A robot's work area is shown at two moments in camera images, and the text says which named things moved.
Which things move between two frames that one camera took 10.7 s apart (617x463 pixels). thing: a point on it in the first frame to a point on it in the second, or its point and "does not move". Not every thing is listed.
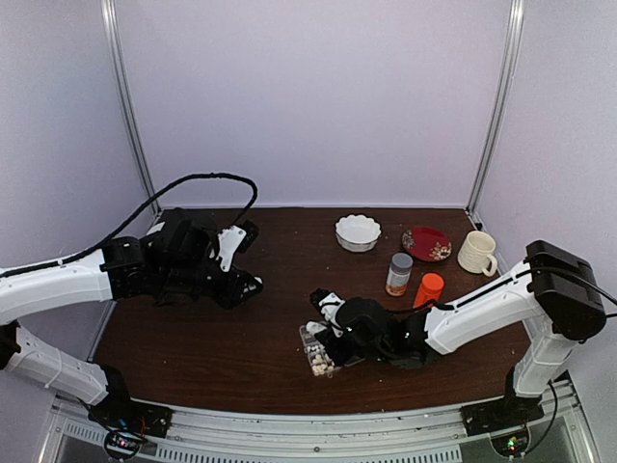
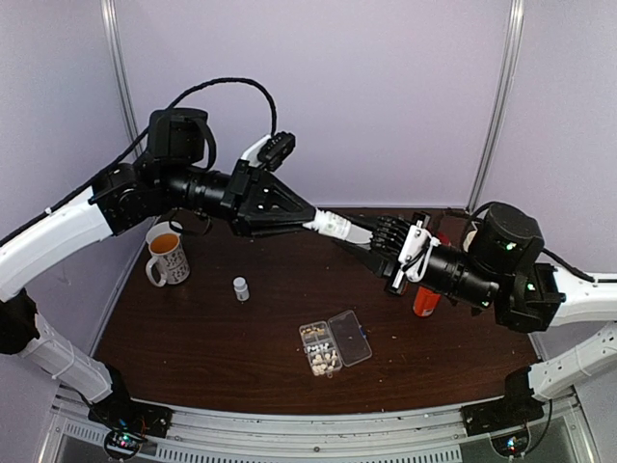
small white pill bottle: (313, 327) to (336, 226)
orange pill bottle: (430, 289) does not move
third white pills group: (317, 348) does not move
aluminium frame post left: (111, 20) does not move
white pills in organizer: (319, 367) does not move
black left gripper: (239, 279) to (254, 193)
